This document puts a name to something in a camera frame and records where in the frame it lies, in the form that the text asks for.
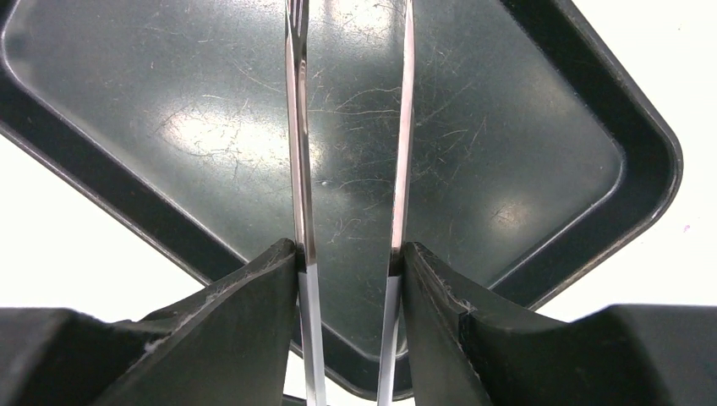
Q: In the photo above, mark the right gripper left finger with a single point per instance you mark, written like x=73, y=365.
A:
x=224, y=345

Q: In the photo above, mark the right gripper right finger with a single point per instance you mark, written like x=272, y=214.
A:
x=469, y=346

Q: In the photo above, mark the metal tongs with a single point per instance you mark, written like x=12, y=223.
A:
x=295, y=45

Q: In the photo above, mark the black plastic tray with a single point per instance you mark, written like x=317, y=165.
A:
x=535, y=155

